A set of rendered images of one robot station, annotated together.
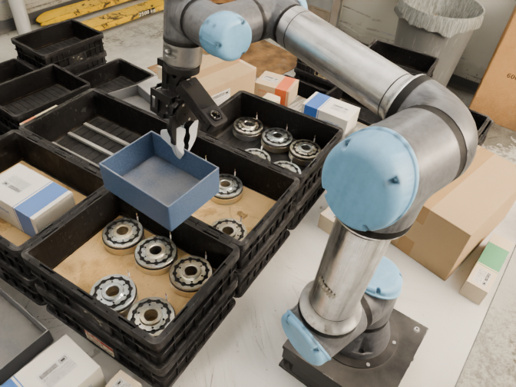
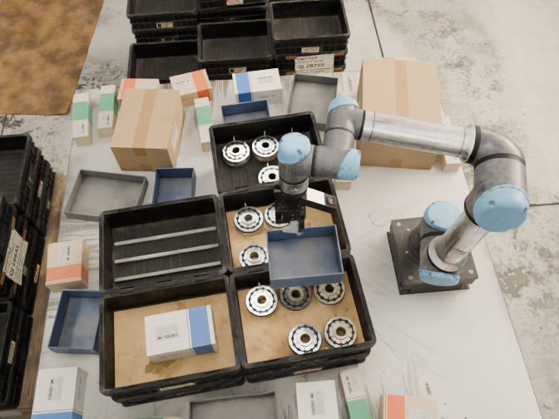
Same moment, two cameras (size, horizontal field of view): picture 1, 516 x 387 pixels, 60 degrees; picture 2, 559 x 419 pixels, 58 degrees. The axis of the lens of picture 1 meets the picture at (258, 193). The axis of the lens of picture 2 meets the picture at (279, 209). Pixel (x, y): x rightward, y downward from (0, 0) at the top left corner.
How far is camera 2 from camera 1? 95 cm
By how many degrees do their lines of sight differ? 28
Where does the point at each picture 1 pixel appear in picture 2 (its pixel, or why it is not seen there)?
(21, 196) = (185, 336)
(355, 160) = (502, 209)
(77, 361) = (319, 389)
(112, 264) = (275, 323)
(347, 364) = not seen: hidden behind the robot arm
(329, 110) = (259, 86)
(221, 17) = (350, 160)
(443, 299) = (438, 183)
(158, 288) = (318, 313)
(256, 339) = (375, 291)
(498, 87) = not seen: outside the picture
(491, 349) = not seen: hidden behind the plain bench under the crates
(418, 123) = (510, 170)
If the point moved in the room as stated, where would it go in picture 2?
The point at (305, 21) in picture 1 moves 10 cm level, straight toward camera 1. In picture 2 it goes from (383, 125) to (410, 152)
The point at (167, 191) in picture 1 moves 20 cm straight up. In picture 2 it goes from (308, 260) to (311, 228)
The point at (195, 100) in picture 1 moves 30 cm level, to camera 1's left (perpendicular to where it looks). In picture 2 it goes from (317, 201) to (222, 268)
